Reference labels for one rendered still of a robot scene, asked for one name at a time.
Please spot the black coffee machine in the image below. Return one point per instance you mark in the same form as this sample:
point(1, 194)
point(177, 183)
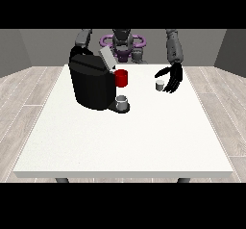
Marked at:
point(91, 82)

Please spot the grey robot trunk purple rings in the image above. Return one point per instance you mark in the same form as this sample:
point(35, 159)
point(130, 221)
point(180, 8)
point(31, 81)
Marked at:
point(124, 48)

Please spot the red pod holder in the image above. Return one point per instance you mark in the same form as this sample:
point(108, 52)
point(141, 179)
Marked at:
point(121, 77)

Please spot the dark table leg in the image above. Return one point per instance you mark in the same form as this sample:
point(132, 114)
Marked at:
point(184, 180)
point(62, 180)

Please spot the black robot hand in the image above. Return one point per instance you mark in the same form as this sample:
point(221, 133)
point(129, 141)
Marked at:
point(173, 76)
point(80, 50)

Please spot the small grey cup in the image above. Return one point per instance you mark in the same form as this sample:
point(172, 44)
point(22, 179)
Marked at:
point(121, 103)

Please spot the small grey coffee pod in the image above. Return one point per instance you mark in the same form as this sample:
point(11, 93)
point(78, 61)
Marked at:
point(159, 85)

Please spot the pale grey machine lid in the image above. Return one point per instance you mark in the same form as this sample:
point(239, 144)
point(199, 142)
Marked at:
point(107, 57)

